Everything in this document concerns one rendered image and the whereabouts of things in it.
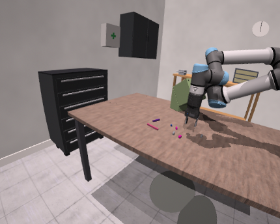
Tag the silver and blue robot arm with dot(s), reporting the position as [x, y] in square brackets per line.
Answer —
[212, 76]

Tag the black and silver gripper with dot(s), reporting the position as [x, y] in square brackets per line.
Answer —
[194, 103]

